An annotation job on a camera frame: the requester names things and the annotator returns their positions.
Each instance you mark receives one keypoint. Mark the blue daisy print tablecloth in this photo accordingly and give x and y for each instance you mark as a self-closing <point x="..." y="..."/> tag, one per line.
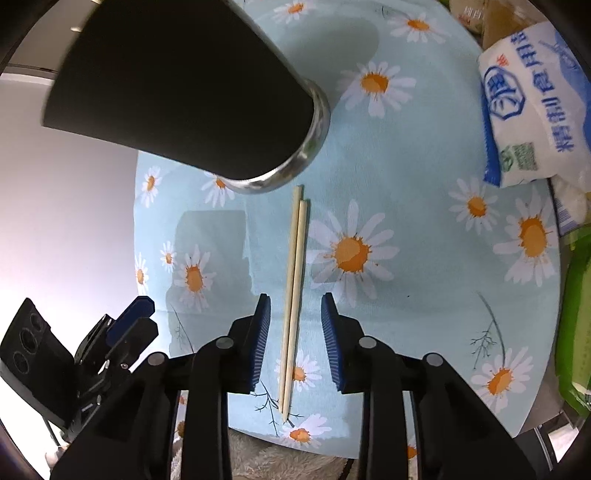
<point x="415" y="207"/>

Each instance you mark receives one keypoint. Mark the white packet blue edge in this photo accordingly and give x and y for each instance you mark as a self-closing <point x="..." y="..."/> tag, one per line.
<point x="572" y="203"/>

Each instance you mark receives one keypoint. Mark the beige fleece garment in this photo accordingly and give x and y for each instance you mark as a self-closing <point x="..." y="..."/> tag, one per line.
<point x="295" y="461"/>

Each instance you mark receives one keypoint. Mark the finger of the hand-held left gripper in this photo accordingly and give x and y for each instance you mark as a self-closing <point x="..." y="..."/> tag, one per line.
<point x="138" y="341"/>
<point x="134" y="311"/>

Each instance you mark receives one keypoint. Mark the white blue salt bag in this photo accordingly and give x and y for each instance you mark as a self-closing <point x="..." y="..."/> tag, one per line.
<point x="535" y="101"/>

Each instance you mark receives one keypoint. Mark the dark cylindrical utensil holder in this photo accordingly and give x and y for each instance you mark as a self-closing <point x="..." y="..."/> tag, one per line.
<point x="184" y="83"/>

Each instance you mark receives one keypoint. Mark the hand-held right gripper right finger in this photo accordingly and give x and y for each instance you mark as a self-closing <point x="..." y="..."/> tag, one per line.
<point x="331" y="344"/>

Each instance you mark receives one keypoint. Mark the wooden chopstick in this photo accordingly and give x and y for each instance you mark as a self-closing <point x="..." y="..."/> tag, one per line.
<point x="296" y="217"/>
<point x="303" y="217"/>

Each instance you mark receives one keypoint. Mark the clear plastic jar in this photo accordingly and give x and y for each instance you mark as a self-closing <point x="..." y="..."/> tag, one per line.
<point x="471" y="14"/>

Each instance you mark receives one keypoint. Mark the brown spice jar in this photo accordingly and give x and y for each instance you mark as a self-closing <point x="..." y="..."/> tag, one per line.
<point x="512" y="18"/>

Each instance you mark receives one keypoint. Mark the green bottle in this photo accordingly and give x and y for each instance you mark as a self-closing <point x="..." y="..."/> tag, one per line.
<point x="577" y="323"/>

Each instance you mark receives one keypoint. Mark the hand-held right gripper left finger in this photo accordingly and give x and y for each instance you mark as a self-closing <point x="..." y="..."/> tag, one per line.
<point x="261" y="344"/>

